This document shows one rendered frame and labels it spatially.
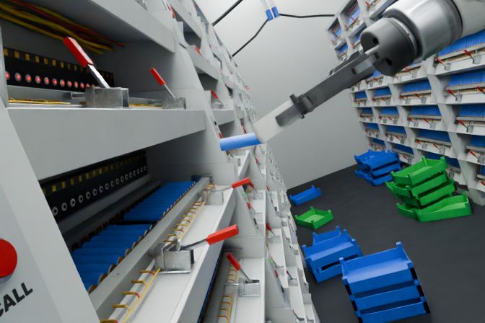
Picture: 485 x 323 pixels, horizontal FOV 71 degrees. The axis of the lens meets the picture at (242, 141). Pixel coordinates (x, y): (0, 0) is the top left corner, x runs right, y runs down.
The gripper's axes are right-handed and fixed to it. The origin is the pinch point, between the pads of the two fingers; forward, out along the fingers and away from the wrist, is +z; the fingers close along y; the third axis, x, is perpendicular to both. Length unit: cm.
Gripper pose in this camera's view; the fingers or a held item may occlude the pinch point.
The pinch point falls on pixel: (276, 121)
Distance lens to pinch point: 49.2
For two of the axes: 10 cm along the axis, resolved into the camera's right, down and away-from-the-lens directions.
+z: -8.3, 5.5, 1.0
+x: -5.6, -8.3, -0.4
